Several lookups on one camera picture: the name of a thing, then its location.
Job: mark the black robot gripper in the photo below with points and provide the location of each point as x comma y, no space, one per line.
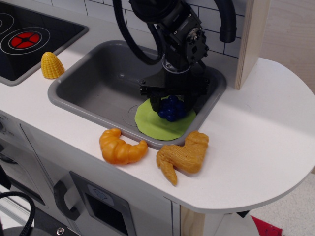
189,81

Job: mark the blue toy blueberries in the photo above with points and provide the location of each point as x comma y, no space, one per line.
172,109

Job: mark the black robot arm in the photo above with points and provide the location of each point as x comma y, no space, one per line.
181,45

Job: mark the green toy plate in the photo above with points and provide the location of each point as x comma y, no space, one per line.
151,124

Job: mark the grey toy sink basin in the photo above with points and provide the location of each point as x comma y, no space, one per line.
104,87

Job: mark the toy fried chicken wing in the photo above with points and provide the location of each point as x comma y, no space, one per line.
188,158

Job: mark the orange toy croissant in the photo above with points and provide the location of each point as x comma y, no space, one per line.
116,151

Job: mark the black toy faucet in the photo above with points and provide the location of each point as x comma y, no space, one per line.
228,26

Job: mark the wooden side panel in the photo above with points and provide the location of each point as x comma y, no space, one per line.
253,32

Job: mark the yellow toy corn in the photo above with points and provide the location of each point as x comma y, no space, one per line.
51,66

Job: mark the red cloth on floor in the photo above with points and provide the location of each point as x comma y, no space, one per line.
266,229

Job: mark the black toy stovetop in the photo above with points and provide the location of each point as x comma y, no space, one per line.
25,35

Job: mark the black oven door handle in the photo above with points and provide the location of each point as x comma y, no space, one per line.
60,191

